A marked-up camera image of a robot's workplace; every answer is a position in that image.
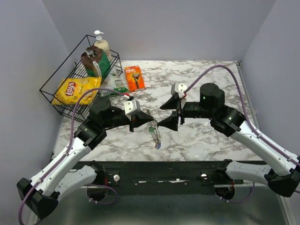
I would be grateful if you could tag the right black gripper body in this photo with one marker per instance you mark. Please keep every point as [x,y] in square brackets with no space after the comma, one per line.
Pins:
[182,113]

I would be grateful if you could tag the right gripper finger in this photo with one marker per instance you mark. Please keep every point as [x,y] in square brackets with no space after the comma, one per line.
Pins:
[171,122]
[171,103]

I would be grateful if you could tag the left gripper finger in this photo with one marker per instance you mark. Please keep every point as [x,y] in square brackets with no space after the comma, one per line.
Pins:
[145,116]
[148,120]

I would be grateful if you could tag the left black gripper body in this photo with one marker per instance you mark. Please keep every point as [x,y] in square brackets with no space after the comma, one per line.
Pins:
[133,123]

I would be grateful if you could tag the key with green tag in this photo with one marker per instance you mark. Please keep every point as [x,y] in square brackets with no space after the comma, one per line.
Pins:
[152,129]

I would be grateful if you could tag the round metal keyring disc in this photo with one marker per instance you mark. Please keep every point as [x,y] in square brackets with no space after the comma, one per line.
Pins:
[155,134]

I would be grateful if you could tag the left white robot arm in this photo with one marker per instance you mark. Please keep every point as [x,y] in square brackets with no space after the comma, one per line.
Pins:
[42,192]

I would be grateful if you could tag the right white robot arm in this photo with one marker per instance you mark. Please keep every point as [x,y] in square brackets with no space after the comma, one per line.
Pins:
[279,173]

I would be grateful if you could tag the key with blue tag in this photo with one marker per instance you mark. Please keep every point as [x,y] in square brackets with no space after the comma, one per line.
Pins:
[158,146]

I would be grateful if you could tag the orange Gillette razor box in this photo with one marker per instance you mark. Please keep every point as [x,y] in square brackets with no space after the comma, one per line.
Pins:
[134,78]

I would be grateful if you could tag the white and green packet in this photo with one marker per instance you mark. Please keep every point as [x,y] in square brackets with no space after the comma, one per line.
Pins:
[113,81]

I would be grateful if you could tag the brown and green bag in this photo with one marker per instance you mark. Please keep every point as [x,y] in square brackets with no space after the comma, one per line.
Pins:
[95,62]

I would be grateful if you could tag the yellow Lays chips bag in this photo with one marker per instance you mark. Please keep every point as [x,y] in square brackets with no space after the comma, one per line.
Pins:
[71,89]

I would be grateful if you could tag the cream pump lotion bottle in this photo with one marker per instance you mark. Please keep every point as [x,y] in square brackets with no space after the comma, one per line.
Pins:
[102,44]

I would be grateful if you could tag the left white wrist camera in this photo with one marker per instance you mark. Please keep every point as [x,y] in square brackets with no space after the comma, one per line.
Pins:
[132,107]

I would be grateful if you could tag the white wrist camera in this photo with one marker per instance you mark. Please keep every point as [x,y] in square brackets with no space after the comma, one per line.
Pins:
[179,89]
[132,107]

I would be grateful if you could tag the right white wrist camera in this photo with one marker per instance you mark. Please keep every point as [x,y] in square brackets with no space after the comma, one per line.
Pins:
[179,89]

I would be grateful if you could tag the black wire rack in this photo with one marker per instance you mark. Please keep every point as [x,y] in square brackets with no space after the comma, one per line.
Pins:
[72,67]

